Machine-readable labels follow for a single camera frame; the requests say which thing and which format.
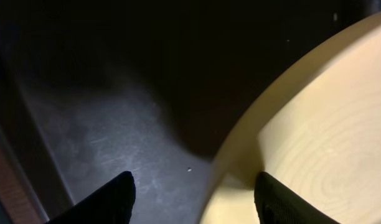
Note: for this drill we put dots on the yellow plate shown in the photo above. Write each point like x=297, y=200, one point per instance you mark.
x=316, y=129

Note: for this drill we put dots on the dark brown serving tray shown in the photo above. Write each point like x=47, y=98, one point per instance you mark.
x=89, y=89

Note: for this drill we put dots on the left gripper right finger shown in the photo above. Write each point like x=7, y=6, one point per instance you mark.
x=277, y=204

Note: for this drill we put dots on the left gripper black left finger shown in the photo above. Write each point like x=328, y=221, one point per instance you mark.
x=111, y=203

